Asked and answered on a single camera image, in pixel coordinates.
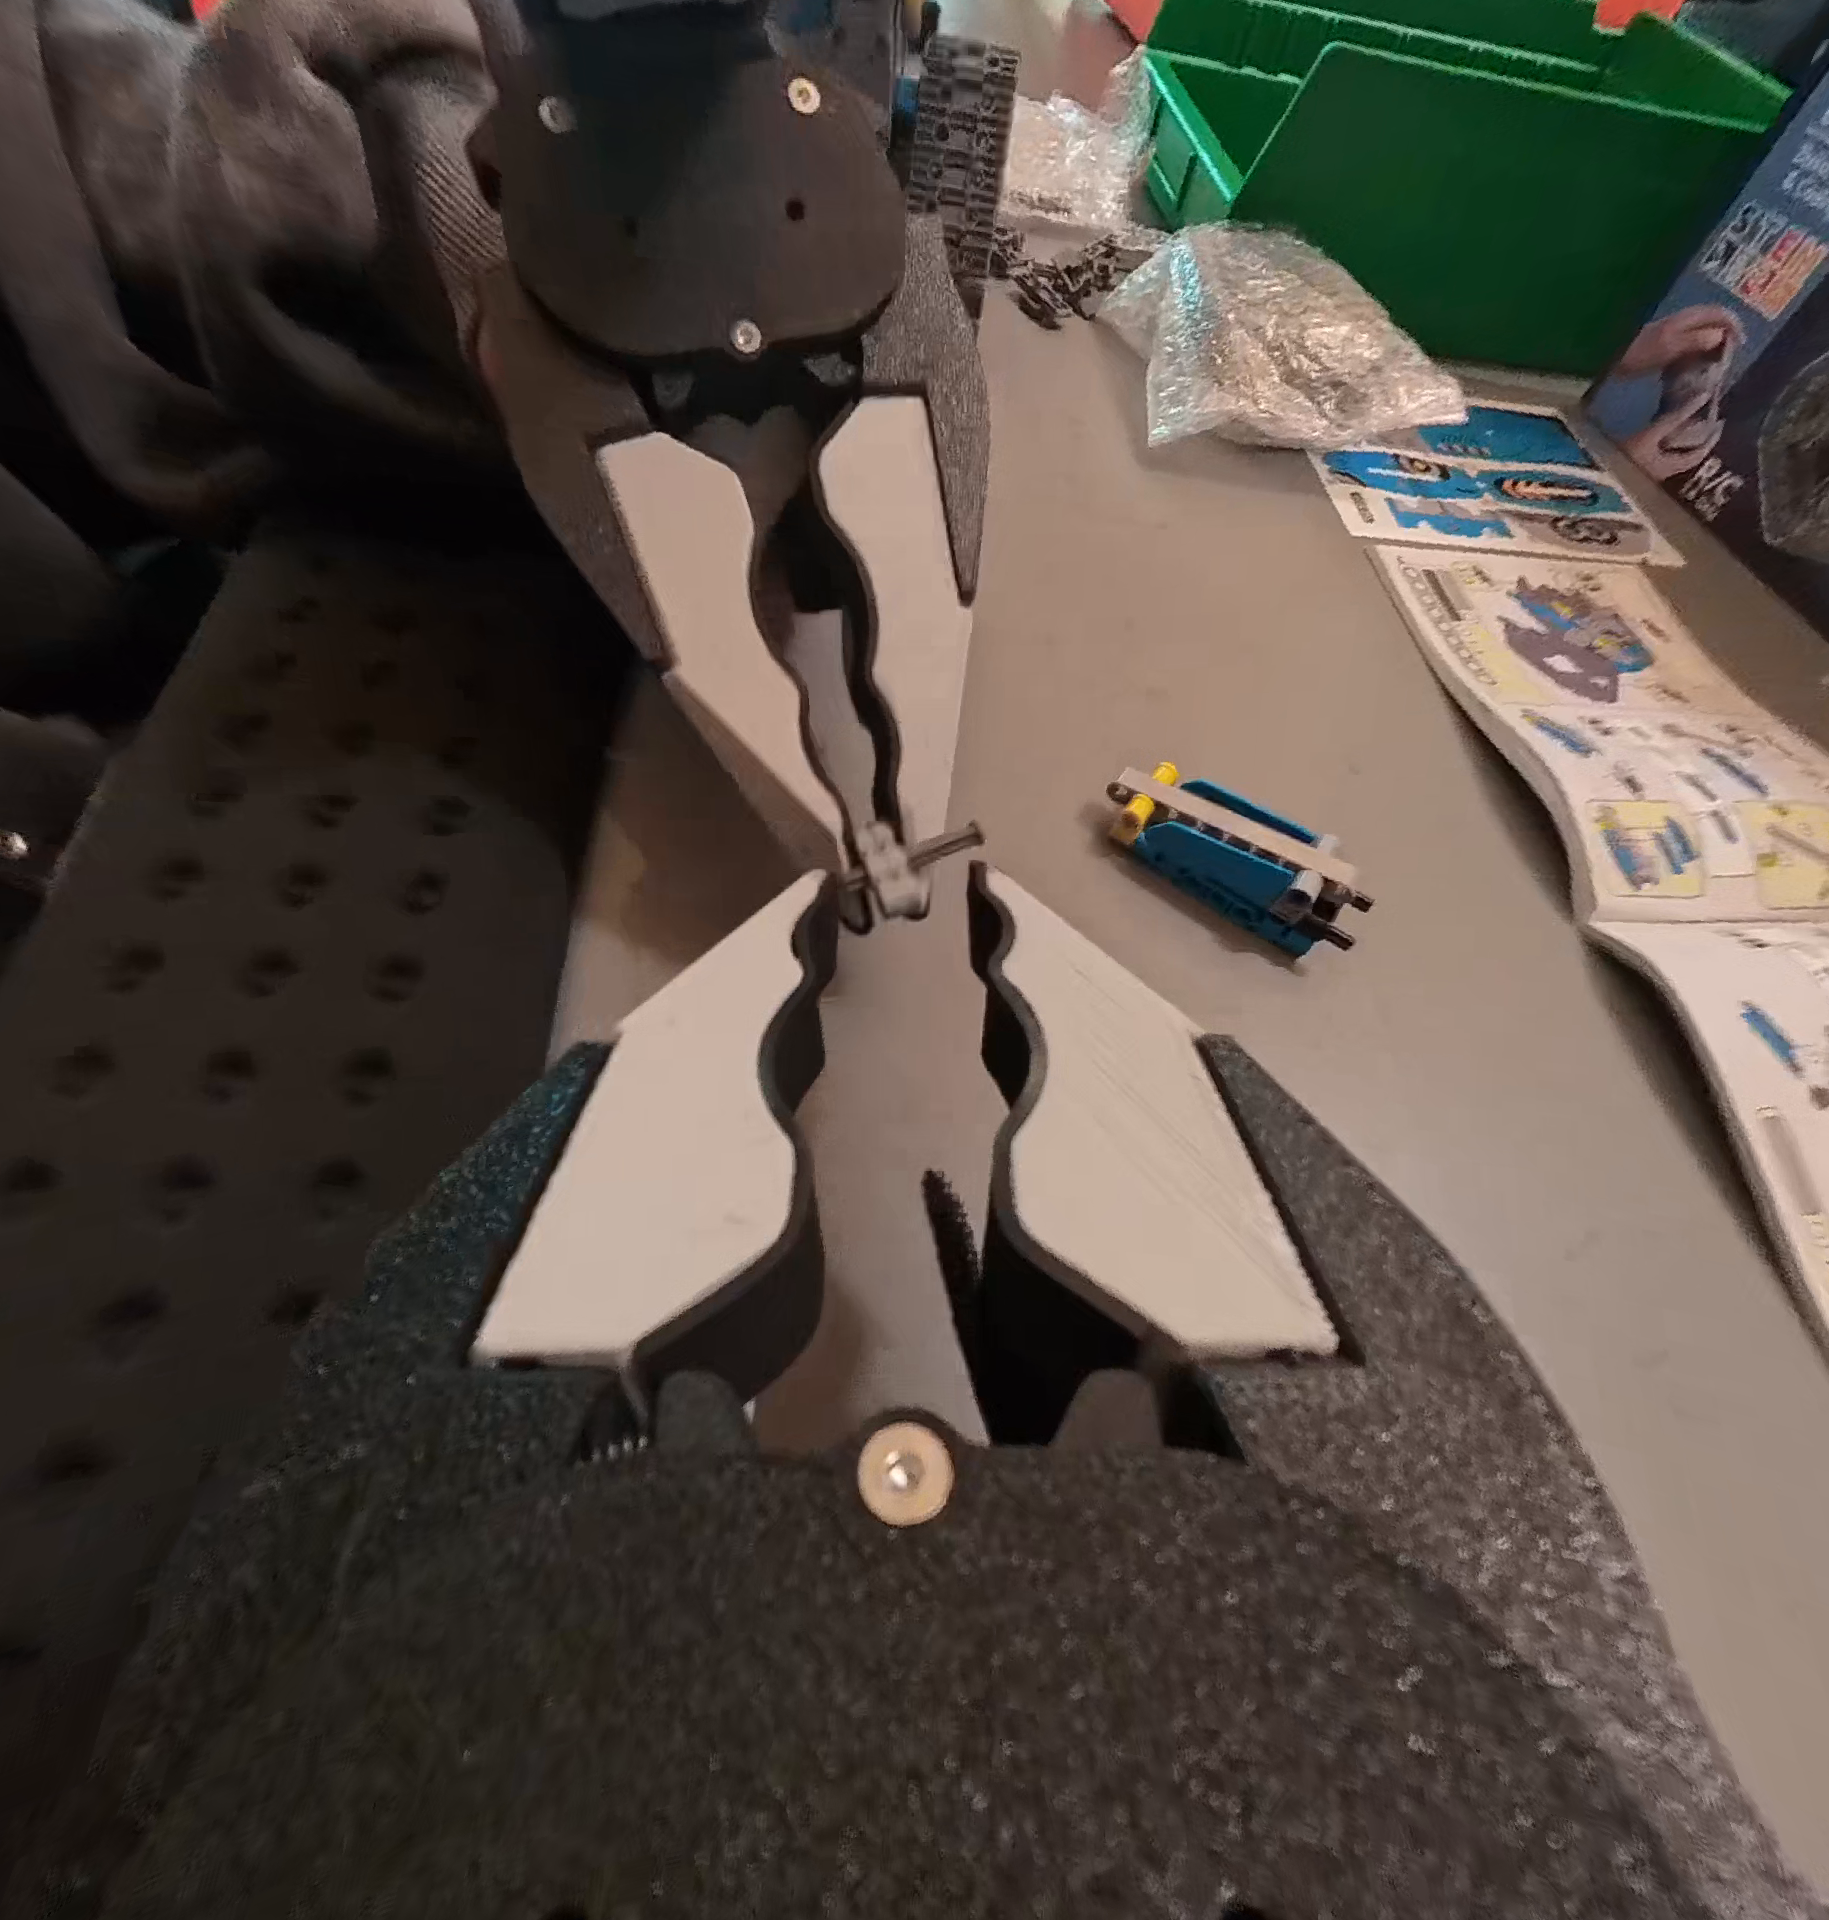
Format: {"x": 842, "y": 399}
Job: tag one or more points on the grey desk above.
{"x": 1305, "y": 1122}

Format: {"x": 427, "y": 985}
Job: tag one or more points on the blue grey brick assembly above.
{"x": 1231, "y": 854}

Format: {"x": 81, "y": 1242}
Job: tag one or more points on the built toy robot model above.
{"x": 965, "y": 134}

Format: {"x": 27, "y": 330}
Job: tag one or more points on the green storage bin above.
{"x": 1454, "y": 194}

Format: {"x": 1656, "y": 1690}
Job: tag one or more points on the white paper sheet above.
{"x": 1485, "y": 476}

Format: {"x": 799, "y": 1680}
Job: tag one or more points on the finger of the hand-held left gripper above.
{"x": 918, "y": 600}
{"x": 704, "y": 584}

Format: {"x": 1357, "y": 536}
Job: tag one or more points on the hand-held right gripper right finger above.
{"x": 1154, "y": 1201}

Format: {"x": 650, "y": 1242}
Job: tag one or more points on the clear bag of grey parts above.
{"x": 1288, "y": 345}

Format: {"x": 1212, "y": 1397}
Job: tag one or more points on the grey axle rod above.
{"x": 952, "y": 843}

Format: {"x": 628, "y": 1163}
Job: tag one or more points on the grey triple connector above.
{"x": 882, "y": 854}
{"x": 901, "y": 890}

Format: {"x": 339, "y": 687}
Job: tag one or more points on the instruction booklet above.
{"x": 1679, "y": 780}

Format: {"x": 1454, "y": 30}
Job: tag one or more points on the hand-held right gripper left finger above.
{"x": 663, "y": 1201}

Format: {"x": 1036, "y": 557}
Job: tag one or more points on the toy set box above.
{"x": 1752, "y": 379}

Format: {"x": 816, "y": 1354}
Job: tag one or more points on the grey track link pieces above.
{"x": 1071, "y": 277}

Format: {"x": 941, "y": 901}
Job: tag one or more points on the black perforated panel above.
{"x": 250, "y": 973}

